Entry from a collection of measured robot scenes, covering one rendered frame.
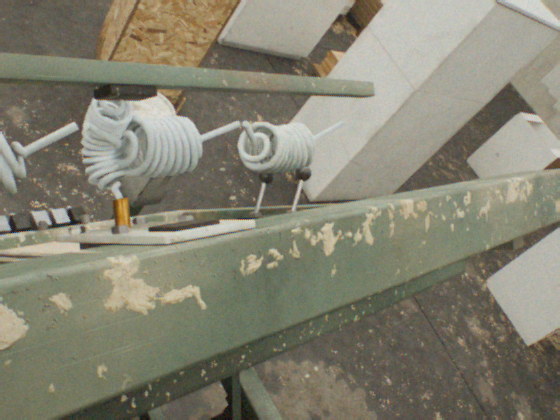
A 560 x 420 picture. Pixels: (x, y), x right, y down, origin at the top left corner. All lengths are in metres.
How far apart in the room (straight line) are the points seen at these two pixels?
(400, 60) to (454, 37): 0.36
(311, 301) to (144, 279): 0.19
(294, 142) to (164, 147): 0.21
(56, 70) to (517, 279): 4.48
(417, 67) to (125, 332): 3.14
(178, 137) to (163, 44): 2.85
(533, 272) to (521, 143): 1.69
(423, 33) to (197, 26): 1.27
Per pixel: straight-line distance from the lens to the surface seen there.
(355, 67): 3.75
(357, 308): 1.00
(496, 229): 0.95
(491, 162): 6.16
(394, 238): 0.69
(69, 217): 2.01
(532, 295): 4.78
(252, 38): 4.92
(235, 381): 1.82
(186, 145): 0.62
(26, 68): 0.51
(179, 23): 3.38
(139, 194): 2.05
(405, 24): 3.58
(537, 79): 9.58
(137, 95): 0.55
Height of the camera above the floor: 2.25
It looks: 36 degrees down
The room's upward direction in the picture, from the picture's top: 42 degrees clockwise
